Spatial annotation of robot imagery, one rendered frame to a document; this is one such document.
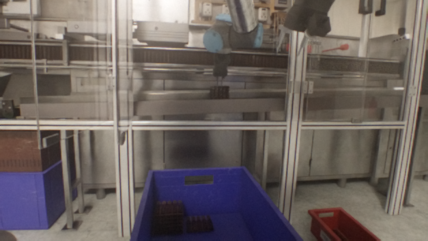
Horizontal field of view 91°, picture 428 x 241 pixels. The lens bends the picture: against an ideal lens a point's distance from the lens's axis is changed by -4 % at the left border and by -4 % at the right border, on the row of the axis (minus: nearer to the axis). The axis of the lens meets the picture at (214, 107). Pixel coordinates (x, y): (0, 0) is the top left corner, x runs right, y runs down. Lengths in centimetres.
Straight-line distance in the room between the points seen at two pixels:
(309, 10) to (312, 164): 138
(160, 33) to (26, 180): 100
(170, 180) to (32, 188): 76
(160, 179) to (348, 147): 138
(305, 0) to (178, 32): 86
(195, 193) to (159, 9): 122
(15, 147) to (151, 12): 110
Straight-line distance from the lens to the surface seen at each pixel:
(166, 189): 95
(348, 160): 190
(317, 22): 44
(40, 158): 136
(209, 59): 127
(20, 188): 147
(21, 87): 194
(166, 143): 142
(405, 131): 167
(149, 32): 124
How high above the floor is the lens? 80
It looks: 7 degrees down
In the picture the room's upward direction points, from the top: 2 degrees clockwise
